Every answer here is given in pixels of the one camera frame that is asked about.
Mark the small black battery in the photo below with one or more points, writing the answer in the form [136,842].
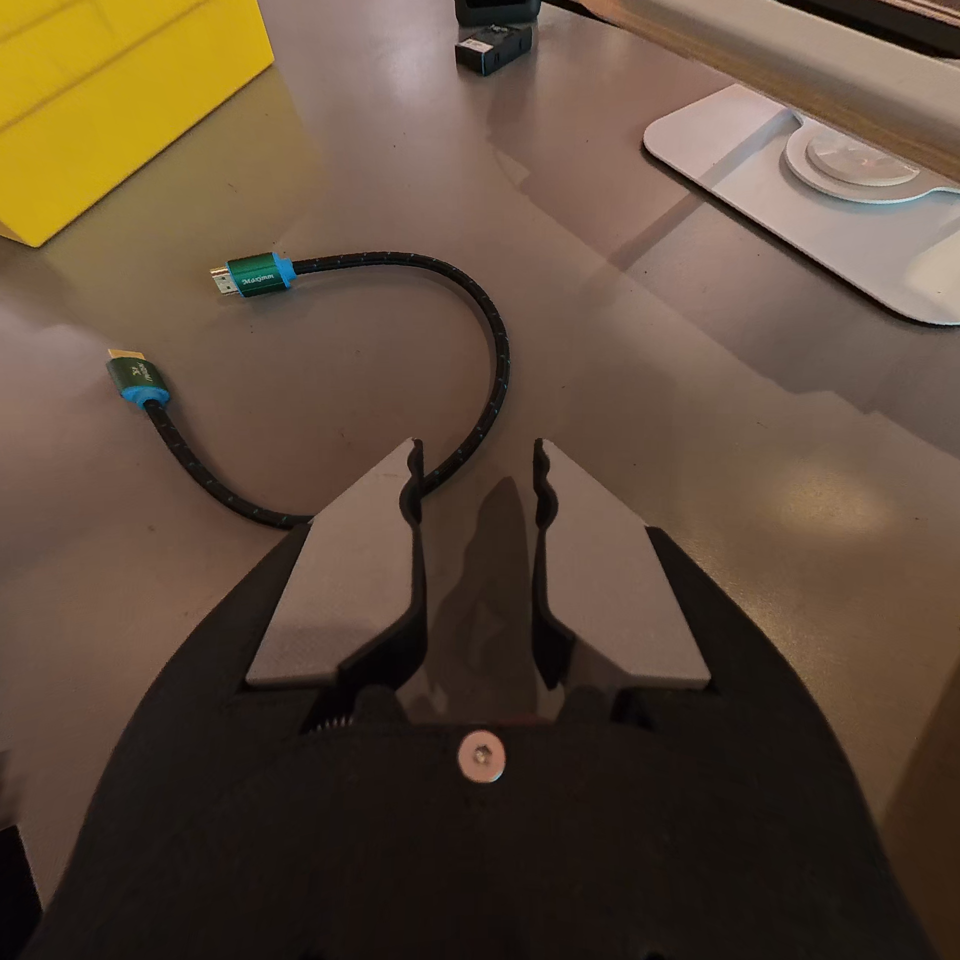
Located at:
[491,51]

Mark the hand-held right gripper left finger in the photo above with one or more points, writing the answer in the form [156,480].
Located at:
[337,592]

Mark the black charging case with screen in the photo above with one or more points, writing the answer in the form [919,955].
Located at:
[495,7]

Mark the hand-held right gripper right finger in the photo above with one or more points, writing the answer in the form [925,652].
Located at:
[615,592]

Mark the yellow plastic bin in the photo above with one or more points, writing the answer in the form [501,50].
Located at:
[112,112]

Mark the white board stand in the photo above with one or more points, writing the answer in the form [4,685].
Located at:
[720,150]

